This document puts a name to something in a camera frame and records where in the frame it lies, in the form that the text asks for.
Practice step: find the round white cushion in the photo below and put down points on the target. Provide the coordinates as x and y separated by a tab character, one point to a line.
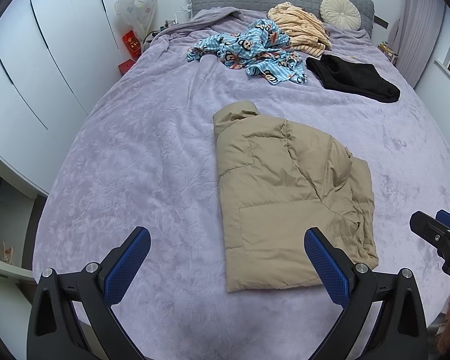
340	12

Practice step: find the white wardrobe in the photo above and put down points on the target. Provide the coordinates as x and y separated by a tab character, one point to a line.
41	52

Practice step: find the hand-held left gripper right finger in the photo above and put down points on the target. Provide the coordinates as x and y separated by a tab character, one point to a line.
328	270

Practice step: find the bedside clutter of small boxes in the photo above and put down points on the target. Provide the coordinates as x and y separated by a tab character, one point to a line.
389	52

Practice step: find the beige puffer jacket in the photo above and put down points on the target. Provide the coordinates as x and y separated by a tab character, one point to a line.
277	195

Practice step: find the dark wall panel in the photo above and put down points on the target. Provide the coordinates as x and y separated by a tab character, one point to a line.
381	21

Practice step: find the blue monkey print pajamas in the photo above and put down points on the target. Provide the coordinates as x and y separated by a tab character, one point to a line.
247	50

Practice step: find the white desk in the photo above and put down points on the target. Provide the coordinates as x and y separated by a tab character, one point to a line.
11	165

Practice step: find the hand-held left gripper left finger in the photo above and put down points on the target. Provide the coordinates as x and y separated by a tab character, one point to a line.
129	266

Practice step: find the grey curtain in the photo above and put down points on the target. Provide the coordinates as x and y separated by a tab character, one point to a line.
420	26

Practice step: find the red box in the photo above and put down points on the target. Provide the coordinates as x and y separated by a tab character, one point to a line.
125	66
131	44

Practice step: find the beige striped garment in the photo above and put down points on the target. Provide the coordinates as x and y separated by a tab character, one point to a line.
303	26

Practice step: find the white covered standing fan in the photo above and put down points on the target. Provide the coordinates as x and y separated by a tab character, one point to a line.
137	5

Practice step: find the purple fleece blanket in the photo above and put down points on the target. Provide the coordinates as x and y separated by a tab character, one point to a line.
135	157

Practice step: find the black garment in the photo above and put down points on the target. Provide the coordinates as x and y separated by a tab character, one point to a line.
352	77

